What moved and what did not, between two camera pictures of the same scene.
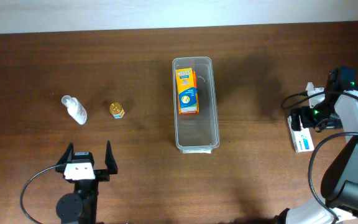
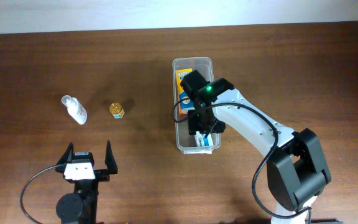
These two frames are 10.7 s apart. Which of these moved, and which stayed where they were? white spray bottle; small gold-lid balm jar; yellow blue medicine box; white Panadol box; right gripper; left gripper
Moved: right gripper; white Panadol box
Stayed: white spray bottle; yellow blue medicine box; small gold-lid balm jar; left gripper
